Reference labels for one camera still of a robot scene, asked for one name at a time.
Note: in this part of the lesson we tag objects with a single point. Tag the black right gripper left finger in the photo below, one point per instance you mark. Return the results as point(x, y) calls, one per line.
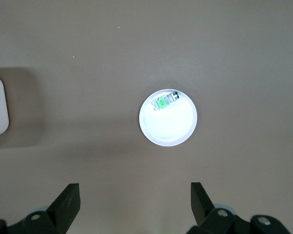
point(63, 207)

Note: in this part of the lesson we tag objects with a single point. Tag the green push button switch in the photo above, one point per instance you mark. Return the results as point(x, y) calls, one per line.
point(162, 103)

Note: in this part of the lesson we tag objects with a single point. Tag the pale pink round plate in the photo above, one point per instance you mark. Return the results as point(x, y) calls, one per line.
point(168, 126)

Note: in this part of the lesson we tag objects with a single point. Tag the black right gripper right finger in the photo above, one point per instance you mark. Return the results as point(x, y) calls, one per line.
point(202, 207)

